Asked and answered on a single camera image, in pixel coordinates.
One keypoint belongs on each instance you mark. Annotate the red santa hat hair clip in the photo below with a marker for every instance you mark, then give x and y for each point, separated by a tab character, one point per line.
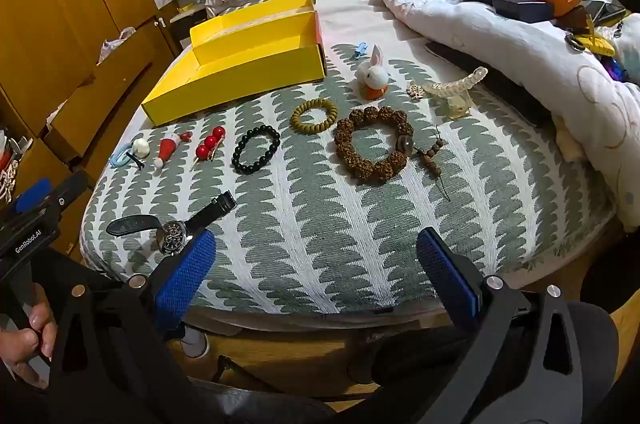
167	147

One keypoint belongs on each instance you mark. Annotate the plastic bag in drawer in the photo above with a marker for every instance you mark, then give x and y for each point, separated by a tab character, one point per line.
112	46

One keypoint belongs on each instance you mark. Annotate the cream cloth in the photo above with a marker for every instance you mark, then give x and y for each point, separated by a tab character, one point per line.
570	139

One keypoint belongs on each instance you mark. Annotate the red berries hair clip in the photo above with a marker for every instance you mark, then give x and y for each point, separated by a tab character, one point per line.
202	150

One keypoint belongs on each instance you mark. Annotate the yellow cardboard box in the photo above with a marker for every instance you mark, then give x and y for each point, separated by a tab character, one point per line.
235	71

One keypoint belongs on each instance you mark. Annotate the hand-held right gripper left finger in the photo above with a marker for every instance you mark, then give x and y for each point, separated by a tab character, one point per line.
185	276

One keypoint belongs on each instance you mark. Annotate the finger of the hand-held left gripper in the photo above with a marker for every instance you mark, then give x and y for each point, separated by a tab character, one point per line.
32	196
70	191

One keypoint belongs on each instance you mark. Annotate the white rabbit plush hair clip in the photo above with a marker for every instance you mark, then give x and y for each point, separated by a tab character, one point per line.
372	76

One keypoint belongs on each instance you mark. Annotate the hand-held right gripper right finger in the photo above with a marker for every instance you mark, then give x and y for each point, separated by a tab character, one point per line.
445	276

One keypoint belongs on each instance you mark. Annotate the blue hair clip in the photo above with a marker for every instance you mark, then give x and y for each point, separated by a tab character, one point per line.
360	51

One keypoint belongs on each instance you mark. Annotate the person's left hand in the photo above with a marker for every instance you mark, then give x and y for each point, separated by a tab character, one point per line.
40	339

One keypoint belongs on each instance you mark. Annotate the white garlic hair clip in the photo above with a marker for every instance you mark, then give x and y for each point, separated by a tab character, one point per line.
140	147

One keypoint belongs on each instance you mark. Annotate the light blue printed quilt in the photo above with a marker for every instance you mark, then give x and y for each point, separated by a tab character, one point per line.
525	49

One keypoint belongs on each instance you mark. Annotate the black flat board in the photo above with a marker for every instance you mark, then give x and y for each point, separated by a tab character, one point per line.
505	86

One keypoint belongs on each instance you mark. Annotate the gold flower brooch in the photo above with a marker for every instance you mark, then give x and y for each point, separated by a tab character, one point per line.
415	92

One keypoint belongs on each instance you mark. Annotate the clear hair claw clip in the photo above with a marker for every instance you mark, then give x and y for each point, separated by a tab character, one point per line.
457	101

